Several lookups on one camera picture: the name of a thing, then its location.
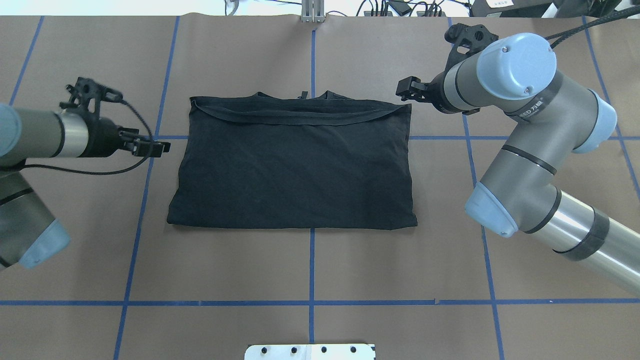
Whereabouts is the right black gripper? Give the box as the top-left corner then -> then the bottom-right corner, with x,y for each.
395,72 -> 451,113

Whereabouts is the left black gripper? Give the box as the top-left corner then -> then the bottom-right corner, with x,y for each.
90,117 -> 171,158

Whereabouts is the black graphic t-shirt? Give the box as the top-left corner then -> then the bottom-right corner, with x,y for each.
166,91 -> 418,230

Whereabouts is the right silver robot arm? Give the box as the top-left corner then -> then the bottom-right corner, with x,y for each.
395,23 -> 640,296

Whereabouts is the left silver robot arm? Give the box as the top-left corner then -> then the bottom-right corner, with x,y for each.
0,104 -> 170,271

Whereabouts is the near orange black usb hub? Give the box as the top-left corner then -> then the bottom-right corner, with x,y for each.
407,0 -> 446,18

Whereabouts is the orange black usb hub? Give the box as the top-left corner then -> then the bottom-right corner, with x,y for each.
407,0 -> 446,18
355,0 -> 389,18

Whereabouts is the far orange black usb hub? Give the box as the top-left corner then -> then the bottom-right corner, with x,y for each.
355,0 -> 389,18

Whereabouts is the black desktop box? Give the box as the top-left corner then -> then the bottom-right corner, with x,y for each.
469,0 -> 554,18

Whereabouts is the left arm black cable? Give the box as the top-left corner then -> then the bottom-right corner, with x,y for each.
20,95 -> 156,176

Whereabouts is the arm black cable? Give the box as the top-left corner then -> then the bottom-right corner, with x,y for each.
20,95 -> 156,176
544,4 -> 640,42

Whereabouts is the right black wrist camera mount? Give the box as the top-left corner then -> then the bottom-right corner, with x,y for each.
444,23 -> 499,68

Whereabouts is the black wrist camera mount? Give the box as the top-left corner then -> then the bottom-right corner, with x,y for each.
58,77 -> 124,118
444,23 -> 499,68

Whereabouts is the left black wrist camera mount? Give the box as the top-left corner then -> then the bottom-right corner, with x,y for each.
58,77 -> 124,118

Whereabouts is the aluminium frame post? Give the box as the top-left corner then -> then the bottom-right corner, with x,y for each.
300,0 -> 326,23

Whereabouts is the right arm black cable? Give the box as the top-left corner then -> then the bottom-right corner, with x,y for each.
544,4 -> 640,42

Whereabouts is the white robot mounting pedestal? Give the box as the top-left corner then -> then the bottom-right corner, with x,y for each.
244,342 -> 377,360

